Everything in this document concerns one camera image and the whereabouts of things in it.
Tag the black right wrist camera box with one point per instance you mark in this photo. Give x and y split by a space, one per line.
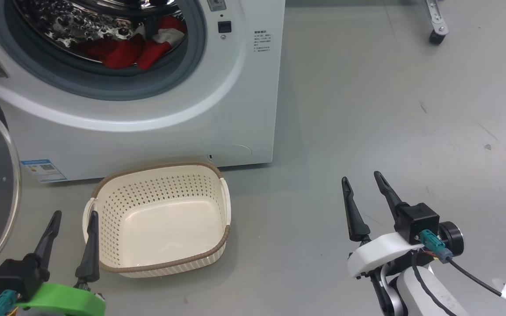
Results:
417 217

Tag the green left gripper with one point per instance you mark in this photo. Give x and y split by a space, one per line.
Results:
64 300

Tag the black caster wheel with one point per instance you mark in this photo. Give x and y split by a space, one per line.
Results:
436 37

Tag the white front-load washing machine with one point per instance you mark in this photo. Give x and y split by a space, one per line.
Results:
235 109

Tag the teal left camera connector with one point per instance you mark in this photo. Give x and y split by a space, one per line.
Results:
1 303

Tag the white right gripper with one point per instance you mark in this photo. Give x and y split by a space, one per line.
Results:
380 252

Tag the cream perforated laundry basket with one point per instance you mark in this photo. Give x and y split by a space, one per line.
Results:
169 228

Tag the teal camera connector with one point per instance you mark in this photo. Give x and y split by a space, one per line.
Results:
1 303
433 243

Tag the red garment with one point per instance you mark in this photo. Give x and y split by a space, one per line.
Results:
121 55

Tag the round white filter cover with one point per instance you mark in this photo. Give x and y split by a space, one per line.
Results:
235 154

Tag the blue energy label sticker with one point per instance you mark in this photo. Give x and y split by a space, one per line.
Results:
44 171

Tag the small printed text sticker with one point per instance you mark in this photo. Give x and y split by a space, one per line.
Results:
262 40

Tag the silver metal cabinet leg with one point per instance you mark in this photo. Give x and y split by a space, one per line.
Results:
435 17

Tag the teal right camera connector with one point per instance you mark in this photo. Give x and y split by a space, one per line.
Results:
433 243

